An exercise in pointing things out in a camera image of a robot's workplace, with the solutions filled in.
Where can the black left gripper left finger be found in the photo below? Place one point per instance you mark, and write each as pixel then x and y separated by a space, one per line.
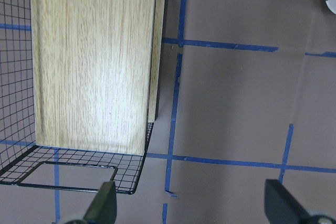
pixel 103 208

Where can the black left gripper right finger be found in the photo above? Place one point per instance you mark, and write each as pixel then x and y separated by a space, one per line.
pixel 281 207

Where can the black wire mesh basket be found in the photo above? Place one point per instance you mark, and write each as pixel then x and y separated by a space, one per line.
pixel 23 162

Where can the light wood shelf board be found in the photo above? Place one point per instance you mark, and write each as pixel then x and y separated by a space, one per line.
pixel 95 71

